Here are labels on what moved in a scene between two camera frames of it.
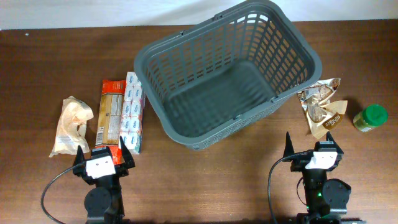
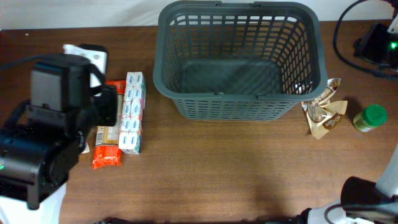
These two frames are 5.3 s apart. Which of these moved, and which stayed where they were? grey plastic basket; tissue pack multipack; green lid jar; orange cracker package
Moved: grey plastic basket
Stayed: tissue pack multipack; orange cracker package; green lid jar
